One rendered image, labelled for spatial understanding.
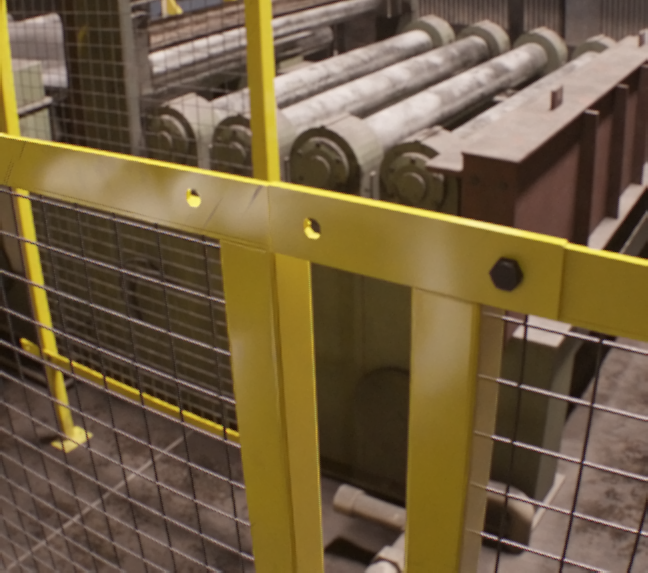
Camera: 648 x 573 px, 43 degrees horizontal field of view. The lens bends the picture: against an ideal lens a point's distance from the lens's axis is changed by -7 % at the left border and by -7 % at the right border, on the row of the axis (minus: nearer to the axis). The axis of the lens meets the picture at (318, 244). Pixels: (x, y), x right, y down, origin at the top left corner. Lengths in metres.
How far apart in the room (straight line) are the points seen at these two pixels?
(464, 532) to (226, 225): 0.29
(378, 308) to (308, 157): 0.53
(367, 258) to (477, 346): 0.09
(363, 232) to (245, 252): 0.11
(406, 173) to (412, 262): 2.09
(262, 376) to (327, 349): 2.35
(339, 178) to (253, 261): 2.14
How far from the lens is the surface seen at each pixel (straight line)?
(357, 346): 2.96
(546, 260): 0.51
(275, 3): 4.08
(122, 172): 0.70
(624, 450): 3.47
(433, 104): 3.35
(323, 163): 2.77
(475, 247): 0.53
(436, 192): 2.61
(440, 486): 0.64
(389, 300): 2.80
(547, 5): 11.95
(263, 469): 0.74
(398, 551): 2.58
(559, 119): 2.73
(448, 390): 0.59
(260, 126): 2.20
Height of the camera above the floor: 2.06
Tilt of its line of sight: 24 degrees down
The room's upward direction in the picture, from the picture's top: 2 degrees counter-clockwise
